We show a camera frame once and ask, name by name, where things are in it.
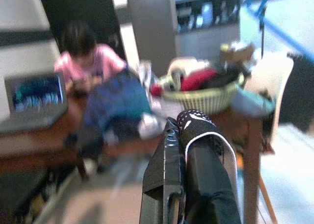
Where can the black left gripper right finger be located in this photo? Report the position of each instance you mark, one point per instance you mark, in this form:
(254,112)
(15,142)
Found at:
(208,175)

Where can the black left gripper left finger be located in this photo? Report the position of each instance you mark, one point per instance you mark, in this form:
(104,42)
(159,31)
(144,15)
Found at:
(162,172)

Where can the white cloth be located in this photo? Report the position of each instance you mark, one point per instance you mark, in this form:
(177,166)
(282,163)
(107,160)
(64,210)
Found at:
(148,126)

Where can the pale green laundry basket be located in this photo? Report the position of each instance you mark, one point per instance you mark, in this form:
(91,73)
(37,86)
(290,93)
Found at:
(203,100)

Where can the teal grey cloth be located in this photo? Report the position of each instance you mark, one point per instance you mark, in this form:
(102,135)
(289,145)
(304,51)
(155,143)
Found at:
(252,102)

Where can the blue clothes pile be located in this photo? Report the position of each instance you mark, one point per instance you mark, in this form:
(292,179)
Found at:
(115,99)

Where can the red garment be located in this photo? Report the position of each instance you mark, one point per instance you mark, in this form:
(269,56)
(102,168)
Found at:
(198,78)

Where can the white plastic chair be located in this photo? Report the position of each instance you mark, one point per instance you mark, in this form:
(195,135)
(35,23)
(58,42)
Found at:
(274,74)

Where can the brown wooden table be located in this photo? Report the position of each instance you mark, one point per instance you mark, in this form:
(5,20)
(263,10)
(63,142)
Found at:
(36,145)

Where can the person in pink shirt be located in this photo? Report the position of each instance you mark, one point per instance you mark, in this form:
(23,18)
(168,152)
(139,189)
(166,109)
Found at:
(98,59)

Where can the grey shelf cabinet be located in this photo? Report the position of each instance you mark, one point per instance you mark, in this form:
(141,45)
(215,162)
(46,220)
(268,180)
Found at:
(152,25)

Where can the grey open laptop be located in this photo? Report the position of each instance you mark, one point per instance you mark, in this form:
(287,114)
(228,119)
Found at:
(36,94)

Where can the blue metal drying rack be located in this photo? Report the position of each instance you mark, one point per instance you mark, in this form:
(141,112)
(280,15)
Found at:
(282,32)

